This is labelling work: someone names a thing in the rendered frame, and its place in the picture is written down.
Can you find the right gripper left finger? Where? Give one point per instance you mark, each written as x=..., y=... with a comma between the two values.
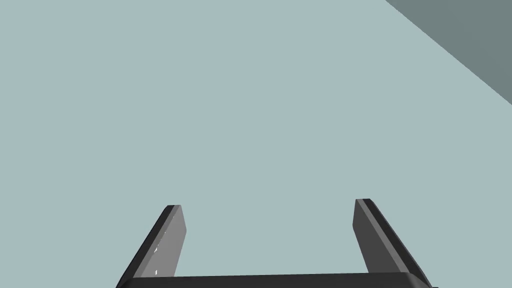
x=164, y=248

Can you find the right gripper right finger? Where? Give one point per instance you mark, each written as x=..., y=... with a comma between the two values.
x=380, y=244

